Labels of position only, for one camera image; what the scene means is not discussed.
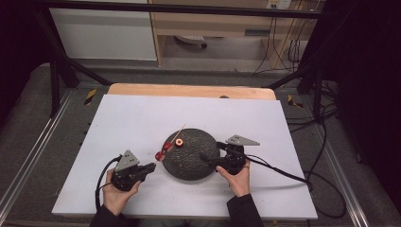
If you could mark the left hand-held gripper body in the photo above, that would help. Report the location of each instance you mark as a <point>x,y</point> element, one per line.
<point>126,171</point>

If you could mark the person's right hand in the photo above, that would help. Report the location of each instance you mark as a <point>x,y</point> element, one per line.
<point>239,184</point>

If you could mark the yellow black tape strip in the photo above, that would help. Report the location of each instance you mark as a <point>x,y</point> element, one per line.
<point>90,96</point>
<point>293,101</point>

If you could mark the thin bamboo skewer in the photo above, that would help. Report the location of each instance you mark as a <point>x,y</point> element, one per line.
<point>182,128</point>

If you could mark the black round plate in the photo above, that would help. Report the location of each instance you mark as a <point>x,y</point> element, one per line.
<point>192,157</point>

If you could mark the light wooden desk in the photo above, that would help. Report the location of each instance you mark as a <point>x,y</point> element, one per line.
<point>220,23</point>

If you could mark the white device with black wheel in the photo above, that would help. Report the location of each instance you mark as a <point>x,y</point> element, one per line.
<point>190,39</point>

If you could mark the aluminium rail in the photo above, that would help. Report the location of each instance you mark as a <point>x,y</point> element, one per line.
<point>343,176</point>
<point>34,148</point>

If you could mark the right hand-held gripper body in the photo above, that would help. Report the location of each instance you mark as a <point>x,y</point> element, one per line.
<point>235,160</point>

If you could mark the white board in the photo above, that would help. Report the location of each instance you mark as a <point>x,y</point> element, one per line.
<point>135,119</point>

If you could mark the person's left hand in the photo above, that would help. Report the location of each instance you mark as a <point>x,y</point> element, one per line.
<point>116,200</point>

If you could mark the wooden table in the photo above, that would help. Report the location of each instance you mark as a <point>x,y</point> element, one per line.
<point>176,90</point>

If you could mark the black curtain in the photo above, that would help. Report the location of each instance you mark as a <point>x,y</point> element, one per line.
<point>372,78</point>
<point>19,47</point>

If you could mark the white cabinet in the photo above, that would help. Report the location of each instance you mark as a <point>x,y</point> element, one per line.
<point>104,34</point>

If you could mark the black metal frame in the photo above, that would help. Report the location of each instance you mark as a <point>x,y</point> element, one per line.
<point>55,78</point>

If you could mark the white wall socket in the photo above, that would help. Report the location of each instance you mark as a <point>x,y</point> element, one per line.
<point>279,3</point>

